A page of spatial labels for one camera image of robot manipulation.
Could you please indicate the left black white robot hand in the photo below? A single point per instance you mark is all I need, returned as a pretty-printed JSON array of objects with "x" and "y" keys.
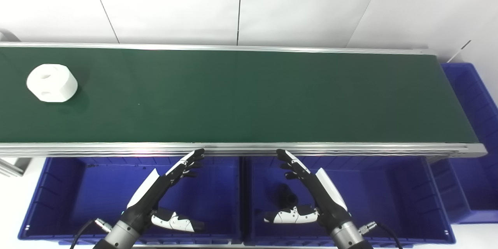
[{"x": 149, "y": 198}]

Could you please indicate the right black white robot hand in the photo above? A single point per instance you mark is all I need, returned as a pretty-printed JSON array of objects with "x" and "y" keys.
[{"x": 325, "y": 202}]

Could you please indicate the white cylindrical plastic part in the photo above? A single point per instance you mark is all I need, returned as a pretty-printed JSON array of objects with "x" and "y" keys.
[{"x": 52, "y": 82}]

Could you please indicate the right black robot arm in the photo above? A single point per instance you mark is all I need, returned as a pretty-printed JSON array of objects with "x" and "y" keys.
[{"x": 348, "y": 237}]

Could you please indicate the black plastic part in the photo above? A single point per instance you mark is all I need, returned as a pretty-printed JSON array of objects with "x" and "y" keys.
[{"x": 286, "y": 195}]

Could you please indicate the blue plastic bin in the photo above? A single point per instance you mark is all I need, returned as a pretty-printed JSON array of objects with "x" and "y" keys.
[
  {"x": 474, "y": 132},
  {"x": 381, "y": 198},
  {"x": 93, "y": 194}
]

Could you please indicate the aluminium conveyor leg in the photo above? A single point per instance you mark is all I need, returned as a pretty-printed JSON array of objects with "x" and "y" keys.
[{"x": 13, "y": 166}]

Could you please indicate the grey conveyor motor housing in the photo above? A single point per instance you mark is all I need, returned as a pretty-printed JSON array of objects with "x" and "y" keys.
[{"x": 7, "y": 37}]

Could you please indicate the thin dark rod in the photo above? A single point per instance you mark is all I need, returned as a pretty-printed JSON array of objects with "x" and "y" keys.
[{"x": 459, "y": 51}]

